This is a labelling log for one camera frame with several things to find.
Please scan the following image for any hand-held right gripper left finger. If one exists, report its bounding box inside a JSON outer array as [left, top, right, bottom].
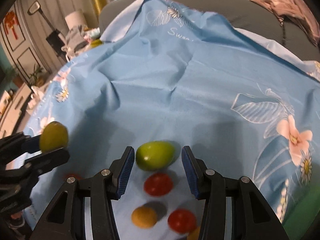
[[31, 146, 135, 240]]

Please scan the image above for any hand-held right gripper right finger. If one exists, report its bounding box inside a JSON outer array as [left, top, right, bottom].
[[181, 145, 287, 240]]

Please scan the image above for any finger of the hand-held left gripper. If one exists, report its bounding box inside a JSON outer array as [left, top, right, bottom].
[[0, 148, 70, 179], [0, 133, 43, 155]]

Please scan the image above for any small yellow-green jujube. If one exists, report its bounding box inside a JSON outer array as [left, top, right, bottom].
[[39, 121, 69, 153]]

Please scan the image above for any green mango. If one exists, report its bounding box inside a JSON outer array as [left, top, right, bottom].
[[136, 141, 175, 172]]

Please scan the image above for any white low cabinet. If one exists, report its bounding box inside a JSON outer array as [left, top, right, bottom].
[[0, 85, 33, 130]]

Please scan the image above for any small orange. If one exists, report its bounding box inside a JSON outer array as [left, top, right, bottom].
[[187, 226, 202, 240], [131, 206, 158, 228]]

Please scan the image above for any potted plant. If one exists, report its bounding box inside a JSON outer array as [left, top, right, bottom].
[[29, 65, 45, 87]]

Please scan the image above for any blue floral cloth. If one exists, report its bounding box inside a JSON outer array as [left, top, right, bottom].
[[24, 0, 320, 240]]

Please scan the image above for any pile of clothes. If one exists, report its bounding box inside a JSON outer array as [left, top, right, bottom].
[[60, 25, 103, 60]]

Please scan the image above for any red paper door decoration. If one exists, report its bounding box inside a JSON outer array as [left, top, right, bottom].
[[4, 11, 20, 40]]

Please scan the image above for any grey sofa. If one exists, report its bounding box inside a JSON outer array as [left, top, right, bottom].
[[99, 0, 320, 63]]

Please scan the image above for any pink clothing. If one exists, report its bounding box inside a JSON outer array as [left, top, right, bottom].
[[234, 0, 320, 47]]

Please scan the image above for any black long-handled dustpan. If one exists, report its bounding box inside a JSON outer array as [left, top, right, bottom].
[[27, 1, 66, 58]]

